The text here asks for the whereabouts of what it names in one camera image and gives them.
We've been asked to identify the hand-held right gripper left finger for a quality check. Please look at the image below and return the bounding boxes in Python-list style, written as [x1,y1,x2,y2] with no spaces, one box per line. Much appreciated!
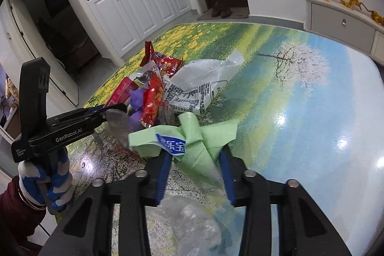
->
[39,150,173,256]

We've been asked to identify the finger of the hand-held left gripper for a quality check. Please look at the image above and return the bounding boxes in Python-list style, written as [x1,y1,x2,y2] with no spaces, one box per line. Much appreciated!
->
[81,103,128,125]

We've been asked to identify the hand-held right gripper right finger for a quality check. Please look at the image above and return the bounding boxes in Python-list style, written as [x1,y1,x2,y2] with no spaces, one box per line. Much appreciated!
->
[219,148,351,256]

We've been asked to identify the clear plastic wrapper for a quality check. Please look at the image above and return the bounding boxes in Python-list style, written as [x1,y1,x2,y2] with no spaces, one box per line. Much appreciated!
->
[106,108,143,156]

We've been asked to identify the green plastic wrapper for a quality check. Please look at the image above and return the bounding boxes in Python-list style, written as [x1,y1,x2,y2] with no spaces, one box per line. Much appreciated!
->
[128,112,239,189]

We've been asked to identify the person's left forearm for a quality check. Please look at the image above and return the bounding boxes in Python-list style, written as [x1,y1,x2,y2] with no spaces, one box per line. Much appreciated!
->
[0,176,48,248]

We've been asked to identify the person's left hand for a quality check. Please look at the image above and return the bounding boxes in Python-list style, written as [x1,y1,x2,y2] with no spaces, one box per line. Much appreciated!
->
[17,147,74,214]

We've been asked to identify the dark red snack packet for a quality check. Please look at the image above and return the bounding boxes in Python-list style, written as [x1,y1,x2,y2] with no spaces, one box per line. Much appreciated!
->
[103,77,136,109]

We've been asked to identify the purple wrapper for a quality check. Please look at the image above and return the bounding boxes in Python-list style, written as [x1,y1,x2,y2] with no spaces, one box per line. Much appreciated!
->
[127,87,150,125]

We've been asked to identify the orange-red snack packet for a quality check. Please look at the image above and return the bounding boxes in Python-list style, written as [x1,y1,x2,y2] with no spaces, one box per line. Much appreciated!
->
[140,71,165,126]

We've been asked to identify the silver foil wrapper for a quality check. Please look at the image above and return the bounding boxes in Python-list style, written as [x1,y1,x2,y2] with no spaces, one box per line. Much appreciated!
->
[131,69,157,86]

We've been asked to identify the crumpled clear plastic bag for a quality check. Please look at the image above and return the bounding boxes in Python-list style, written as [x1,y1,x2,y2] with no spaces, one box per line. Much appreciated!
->
[146,195,223,256]

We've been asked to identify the metal bangle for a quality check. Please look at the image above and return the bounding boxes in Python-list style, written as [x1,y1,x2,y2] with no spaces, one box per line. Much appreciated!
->
[17,185,47,211]

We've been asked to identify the white printed plastic bag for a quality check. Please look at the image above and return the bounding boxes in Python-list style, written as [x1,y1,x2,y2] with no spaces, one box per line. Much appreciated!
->
[162,49,245,116]

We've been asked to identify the white cabinet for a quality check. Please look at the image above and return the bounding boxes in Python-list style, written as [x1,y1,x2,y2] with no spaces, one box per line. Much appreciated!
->
[61,0,192,59]

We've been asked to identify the brown doormat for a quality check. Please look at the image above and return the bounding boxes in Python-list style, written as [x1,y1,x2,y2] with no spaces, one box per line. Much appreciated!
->
[196,8,249,21]

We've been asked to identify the white television stand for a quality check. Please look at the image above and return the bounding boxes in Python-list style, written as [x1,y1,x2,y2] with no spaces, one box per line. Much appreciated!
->
[303,0,384,58]

